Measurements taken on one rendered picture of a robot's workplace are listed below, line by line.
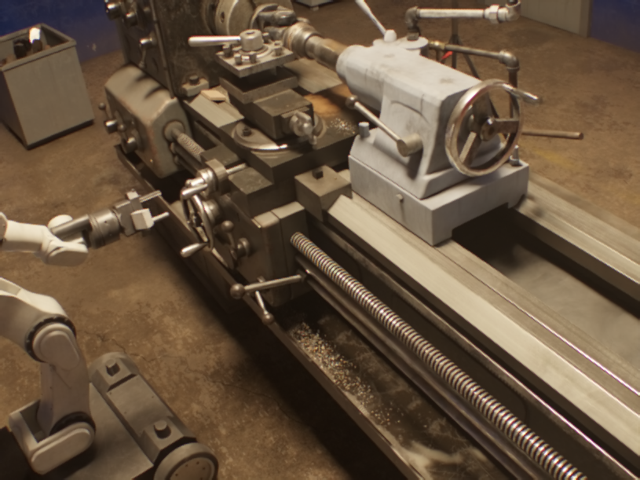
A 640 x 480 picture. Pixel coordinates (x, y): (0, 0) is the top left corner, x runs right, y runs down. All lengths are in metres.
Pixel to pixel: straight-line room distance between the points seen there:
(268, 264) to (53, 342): 0.60
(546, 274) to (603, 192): 1.76
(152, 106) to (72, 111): 1.98
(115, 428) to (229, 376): 0.50
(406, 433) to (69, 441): 0.96
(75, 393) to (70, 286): 1.20
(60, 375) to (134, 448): 0.37
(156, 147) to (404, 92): 1.21
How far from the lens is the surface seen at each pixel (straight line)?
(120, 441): 2.30
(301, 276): 1.98
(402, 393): 1.93
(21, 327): 1.96
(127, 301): 3.08
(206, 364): 2.69
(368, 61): 1.82
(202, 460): 2.22
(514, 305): 1.54
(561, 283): 1.77
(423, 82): 1.68
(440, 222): 1.66
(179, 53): 2.56
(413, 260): 1.64
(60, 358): 2.00
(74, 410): 2.18
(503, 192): 1.78
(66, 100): 4.58
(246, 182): 1.93
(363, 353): 2.04
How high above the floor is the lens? 1.83
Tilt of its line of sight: 36 degrees down
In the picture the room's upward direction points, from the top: 8 degrees counter-clockwise
